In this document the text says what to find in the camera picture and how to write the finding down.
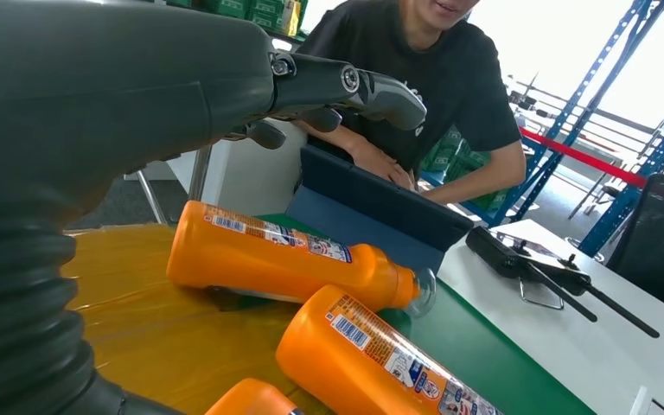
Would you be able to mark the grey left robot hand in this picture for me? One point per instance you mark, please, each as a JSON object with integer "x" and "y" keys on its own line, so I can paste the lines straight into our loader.
{"x": 91, "y": 86}

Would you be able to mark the green plastic crate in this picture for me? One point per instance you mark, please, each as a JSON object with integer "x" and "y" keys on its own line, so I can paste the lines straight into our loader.
{"x": 458, "y": 160}
{"x": 263, "y": 11}

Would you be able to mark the person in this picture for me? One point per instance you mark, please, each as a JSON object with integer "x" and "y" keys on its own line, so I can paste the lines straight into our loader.
{"x": 423, "y": 74}

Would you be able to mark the grey metal table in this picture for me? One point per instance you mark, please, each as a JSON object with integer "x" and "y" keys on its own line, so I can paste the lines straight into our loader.
{"x": 200, "y": 172}

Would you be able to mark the black remote controller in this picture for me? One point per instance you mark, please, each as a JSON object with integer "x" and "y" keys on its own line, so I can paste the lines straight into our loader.
{"x": 538, "y": 269}

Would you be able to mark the green table mat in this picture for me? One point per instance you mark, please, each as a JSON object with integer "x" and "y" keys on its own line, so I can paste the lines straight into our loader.
{"x": 481, "y": 366}

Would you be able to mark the yellow plastic sheet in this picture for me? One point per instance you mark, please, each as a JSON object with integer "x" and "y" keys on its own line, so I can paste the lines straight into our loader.
{"x": 166, "y": 338}

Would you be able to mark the blue metal rack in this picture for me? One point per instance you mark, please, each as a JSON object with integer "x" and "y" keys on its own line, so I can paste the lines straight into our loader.
{"x": 653, "y": 149}

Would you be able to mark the black carrying case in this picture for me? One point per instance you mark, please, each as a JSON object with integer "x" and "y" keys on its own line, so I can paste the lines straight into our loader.
{"x": 658, "y": 235}

